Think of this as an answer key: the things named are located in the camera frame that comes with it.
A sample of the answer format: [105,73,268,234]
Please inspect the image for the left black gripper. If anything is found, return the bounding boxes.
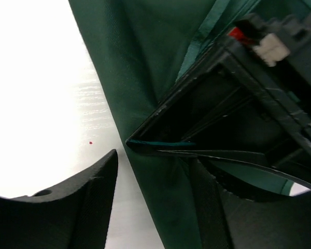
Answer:
[222,6,311,155]

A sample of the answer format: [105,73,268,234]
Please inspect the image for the dark green cloth napkin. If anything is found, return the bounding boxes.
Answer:
[70,1,292,248]

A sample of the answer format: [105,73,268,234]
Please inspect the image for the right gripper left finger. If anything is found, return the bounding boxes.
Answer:
[0,149,118,249]

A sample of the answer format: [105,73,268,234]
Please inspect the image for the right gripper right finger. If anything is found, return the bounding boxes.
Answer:
[189,158,311,248]

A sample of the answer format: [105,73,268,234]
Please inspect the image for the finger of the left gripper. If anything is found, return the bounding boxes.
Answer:
[125,33,311,159]
[158,149,311,190]

